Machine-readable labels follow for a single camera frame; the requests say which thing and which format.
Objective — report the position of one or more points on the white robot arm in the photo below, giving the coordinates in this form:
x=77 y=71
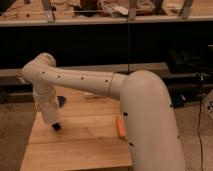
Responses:
x=149 y=116

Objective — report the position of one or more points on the black eraser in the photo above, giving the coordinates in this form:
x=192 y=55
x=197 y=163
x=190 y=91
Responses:
x=56 y=126

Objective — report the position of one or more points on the white power strip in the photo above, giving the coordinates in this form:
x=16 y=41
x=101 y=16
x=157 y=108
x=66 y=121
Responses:
x=88 y=95

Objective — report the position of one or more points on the orange carrot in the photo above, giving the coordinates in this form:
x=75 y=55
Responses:
x=120 y=127

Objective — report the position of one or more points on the blue cloth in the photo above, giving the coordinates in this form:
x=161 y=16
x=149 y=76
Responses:
x=61 y=100

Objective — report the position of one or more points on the wooden table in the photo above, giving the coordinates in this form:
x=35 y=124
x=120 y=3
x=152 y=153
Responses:
x=87 y=140

